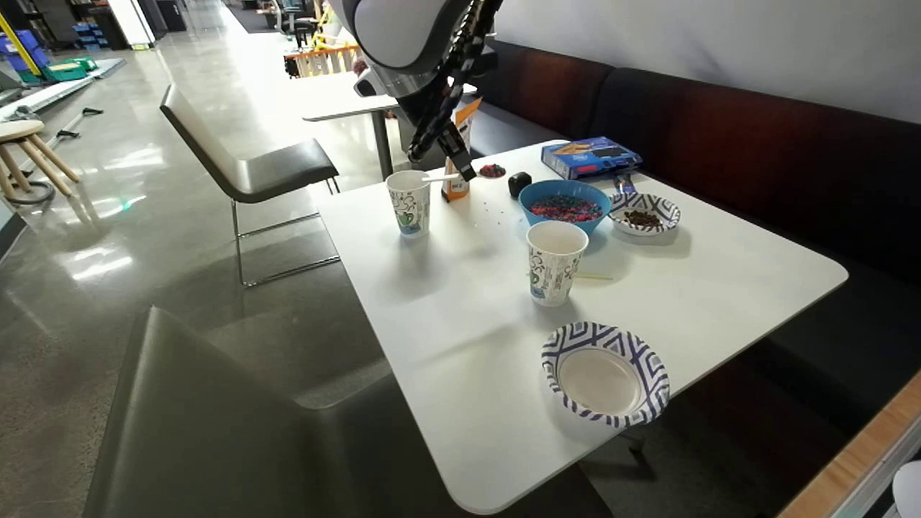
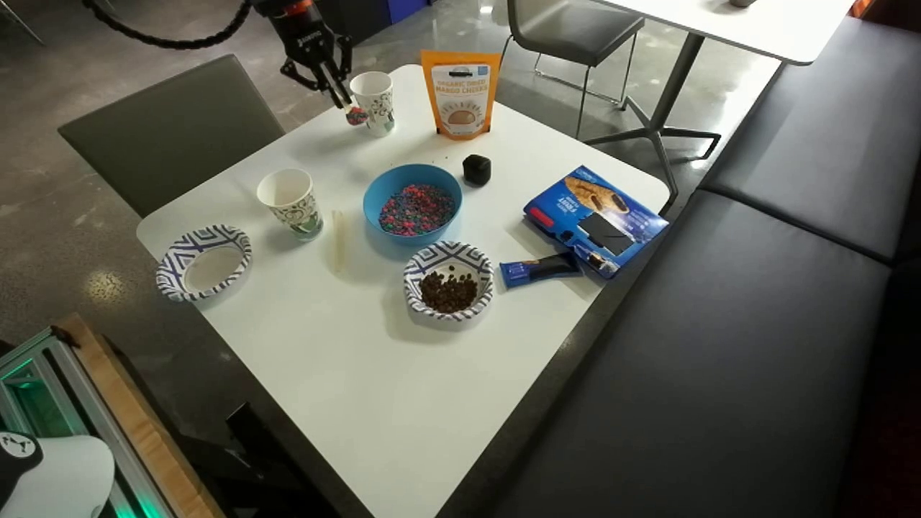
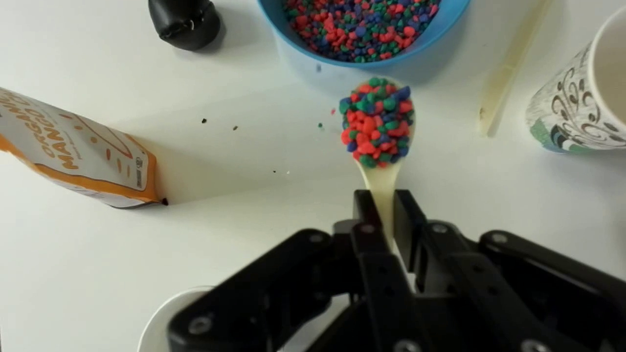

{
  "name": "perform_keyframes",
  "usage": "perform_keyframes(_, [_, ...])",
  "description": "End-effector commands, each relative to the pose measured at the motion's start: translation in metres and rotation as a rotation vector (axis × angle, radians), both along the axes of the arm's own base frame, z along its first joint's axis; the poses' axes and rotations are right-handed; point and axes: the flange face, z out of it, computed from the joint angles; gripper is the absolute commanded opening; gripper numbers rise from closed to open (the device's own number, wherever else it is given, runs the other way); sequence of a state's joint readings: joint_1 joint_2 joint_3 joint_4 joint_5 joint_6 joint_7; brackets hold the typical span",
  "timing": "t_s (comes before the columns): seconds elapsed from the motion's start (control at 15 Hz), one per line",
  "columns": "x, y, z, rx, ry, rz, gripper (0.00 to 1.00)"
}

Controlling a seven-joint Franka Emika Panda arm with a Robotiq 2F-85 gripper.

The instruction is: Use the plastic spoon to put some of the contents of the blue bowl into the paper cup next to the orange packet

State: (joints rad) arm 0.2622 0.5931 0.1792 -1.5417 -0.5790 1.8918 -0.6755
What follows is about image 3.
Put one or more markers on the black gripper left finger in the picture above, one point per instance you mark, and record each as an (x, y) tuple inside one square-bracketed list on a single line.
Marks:
[(313, 294)]

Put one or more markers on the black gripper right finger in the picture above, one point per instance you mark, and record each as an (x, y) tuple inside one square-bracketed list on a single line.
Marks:
[(509, 300)]

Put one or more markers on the cream plastic spoon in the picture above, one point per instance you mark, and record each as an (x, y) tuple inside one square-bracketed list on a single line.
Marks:
[(383, 186)]

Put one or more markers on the red green blue pebbles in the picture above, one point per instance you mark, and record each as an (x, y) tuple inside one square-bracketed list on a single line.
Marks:
[(364, 26)]

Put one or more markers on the printed paper cup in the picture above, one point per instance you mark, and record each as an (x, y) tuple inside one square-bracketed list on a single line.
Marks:
[(573, 110)]

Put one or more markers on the blue plastic bowl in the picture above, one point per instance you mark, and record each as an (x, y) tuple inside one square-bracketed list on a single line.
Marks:
[(280, 30)]

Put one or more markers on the cream plastic knife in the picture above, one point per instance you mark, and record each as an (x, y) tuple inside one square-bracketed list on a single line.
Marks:
[(505, 79)]

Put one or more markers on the orange snack pouch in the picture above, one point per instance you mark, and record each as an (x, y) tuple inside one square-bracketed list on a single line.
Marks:
[(70, 149)]

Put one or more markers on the small black round object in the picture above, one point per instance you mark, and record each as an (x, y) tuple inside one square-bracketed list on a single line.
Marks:
[(186, 22)]

